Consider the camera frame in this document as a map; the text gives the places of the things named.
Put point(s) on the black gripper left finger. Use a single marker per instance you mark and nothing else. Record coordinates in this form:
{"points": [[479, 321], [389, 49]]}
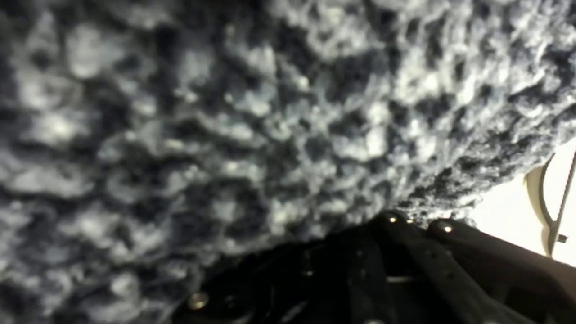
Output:
{"points": [[396, 263]]}

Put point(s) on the dark blue knitted blanket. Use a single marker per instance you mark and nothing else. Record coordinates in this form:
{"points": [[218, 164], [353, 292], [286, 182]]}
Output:
{"points": [[239, 119]]}

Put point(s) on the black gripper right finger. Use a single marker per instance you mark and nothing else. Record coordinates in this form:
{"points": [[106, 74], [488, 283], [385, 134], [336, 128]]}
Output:
{"points": [[509, 281]]}

